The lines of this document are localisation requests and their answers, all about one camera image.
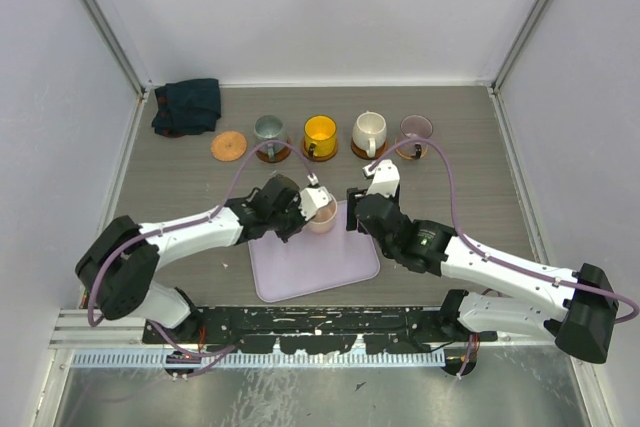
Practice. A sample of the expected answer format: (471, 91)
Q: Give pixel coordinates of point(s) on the woven rattan coaster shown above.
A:
(229, 146)
(410, 148)

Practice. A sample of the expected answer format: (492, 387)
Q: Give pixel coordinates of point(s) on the pink ceramic mug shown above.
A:
(325, 218)

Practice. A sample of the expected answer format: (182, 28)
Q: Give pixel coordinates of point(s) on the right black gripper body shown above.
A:
(353, 195)

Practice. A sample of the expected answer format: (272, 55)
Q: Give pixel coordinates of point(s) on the grey ceramic mug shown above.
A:
(270, 135)

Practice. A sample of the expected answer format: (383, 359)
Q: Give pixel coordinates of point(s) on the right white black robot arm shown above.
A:
(575, 309)

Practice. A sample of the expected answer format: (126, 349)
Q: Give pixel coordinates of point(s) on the lilac plastic tray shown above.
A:
(309, 262)

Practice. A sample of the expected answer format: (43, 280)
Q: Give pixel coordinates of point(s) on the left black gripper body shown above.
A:
(285, 223)

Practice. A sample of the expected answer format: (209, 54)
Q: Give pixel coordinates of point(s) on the white ceramic mug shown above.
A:
(369, 134)

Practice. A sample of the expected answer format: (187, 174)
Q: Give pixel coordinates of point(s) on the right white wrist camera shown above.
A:
(384, 178)

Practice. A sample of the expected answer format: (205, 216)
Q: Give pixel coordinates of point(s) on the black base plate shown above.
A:
(262, 330)

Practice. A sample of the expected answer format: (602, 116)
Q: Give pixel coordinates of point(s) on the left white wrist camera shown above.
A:
(313, 198)

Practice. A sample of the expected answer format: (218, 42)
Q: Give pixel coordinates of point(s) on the dark blue folded cloth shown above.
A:
(190, 107)

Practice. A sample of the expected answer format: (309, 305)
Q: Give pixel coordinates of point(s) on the purple glass mug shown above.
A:
(415, 126)

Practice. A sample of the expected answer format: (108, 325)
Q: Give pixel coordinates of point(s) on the yellow glass mug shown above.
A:
(320, 138)

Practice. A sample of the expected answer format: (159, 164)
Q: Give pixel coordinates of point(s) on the aluminium front rail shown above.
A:
(100, 327)

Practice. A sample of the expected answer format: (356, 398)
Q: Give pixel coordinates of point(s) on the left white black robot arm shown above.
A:
(118, 269)

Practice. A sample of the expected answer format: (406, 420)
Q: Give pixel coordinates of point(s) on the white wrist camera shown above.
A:
(313, 198)
(384, 178)

